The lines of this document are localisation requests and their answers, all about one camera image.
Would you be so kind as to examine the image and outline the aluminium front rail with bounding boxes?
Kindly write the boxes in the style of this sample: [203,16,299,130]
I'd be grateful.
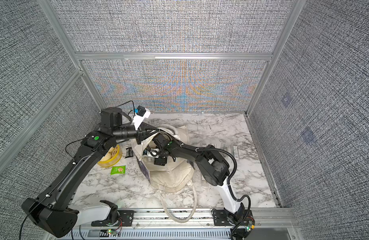
[63,208,304,240]

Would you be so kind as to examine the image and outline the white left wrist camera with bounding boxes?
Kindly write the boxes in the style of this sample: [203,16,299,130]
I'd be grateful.
[132,106,151,130]

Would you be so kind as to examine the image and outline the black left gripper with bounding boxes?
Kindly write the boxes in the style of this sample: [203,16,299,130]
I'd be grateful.
[112,122,159,145]

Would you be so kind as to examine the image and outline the green snack packet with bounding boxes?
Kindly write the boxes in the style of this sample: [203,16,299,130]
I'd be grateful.
[110,166,126,175]

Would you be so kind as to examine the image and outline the small black packet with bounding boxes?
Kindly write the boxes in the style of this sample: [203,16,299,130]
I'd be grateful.
[124,147,134,159]

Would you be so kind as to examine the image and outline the beige canvas tote bag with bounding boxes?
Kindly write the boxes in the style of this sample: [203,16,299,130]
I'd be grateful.
[131,124,198,224]

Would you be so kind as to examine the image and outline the yellow tape roll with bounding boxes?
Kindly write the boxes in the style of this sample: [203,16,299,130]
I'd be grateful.
[97,145,122,168]

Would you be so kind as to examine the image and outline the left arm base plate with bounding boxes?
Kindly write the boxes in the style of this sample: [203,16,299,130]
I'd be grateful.
[91,210,135,227]

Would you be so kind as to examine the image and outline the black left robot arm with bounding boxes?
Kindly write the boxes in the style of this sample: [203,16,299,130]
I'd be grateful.
[21,106,156,238]

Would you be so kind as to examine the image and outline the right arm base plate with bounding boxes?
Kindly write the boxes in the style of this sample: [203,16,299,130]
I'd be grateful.
[211,209,255,227]

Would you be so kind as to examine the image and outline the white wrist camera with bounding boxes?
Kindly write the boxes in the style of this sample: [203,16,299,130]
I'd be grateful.
[132,106,151,130]
[142,148,159,158]

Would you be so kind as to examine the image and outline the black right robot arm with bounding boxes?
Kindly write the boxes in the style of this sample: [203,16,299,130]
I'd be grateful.
[152,134,246,225]

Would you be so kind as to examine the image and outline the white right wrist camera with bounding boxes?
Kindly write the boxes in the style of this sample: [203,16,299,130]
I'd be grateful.
[142,148,159,158]

